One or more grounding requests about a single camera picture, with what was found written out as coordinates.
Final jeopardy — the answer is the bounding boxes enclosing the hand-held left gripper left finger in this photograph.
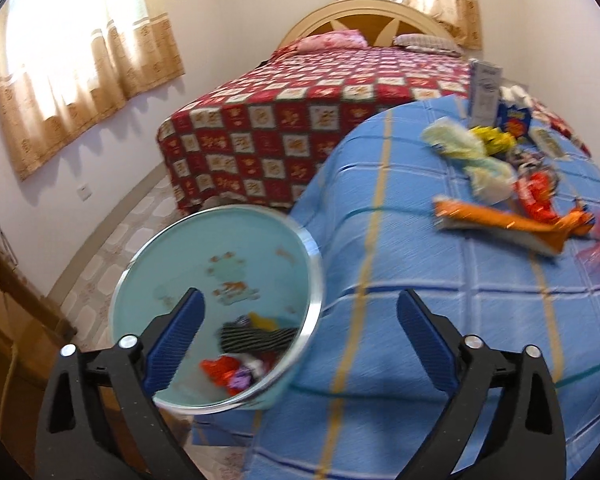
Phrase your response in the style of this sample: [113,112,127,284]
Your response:
[35,287,206,480]

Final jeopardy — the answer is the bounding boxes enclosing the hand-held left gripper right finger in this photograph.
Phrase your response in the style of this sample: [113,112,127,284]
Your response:
[396,288,567,480]

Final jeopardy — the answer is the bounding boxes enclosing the red orange foil wrapper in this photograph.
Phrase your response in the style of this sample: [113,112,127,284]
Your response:
[200,355,241,388]

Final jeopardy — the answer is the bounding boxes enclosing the purple wrapper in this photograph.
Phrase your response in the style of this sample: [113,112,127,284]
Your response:
[229,366,256,393]

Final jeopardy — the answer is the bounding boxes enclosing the black striped bag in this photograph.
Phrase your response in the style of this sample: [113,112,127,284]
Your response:
[216,321,301,358]

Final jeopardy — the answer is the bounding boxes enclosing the yellow plastic wrapper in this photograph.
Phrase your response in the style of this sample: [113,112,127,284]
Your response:
[247,312,281,332]

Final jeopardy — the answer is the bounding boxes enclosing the light blue cartoon trash bin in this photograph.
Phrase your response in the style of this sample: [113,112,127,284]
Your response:
[108,204,327,413]

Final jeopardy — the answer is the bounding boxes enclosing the long orange snack packet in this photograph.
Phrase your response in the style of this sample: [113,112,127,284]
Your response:
[432,195,595,256]

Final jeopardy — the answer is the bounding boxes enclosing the red snack packet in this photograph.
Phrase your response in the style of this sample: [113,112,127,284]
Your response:
[515,170,561,221]

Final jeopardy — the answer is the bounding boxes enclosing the grey patterned wrapper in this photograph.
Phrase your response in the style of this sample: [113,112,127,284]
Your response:
[507,147,546,171]

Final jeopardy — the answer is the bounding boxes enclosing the blue plaid blanket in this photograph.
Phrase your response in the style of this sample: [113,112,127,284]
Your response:
[240,95,600,480]

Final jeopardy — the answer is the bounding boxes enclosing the wooden cabinet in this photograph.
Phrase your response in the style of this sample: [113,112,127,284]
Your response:
[0,205,76,461]

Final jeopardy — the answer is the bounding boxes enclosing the flat green gold packet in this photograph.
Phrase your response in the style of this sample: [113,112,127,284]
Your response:
[530,127,566,158]

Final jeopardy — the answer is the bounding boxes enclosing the small blue milk carton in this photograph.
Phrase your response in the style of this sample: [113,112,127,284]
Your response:
[495,100,533,140]

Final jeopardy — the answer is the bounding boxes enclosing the tall white carton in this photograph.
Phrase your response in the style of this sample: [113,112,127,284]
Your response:
[467,59,503,128]

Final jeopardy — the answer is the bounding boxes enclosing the bed with red quilt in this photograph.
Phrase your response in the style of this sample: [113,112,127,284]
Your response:
[157,42,593,216]

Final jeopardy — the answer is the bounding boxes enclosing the wide beige floral curtain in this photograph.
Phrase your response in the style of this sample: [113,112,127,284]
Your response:
[0,0,186,182]

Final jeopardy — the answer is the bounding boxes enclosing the striped pillow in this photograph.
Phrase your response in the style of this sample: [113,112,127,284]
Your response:
[392,33,463,56]

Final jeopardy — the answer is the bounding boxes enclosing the pink floral pillow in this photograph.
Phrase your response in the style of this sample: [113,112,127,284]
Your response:
[275,29,368,53]

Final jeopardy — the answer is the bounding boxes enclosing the cream wooden headboard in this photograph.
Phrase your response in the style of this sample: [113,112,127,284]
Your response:
[275,0,456,51]

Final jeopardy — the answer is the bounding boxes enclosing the narrow beige floral curtain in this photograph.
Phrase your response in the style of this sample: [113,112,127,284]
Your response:
[321,0,483,51]

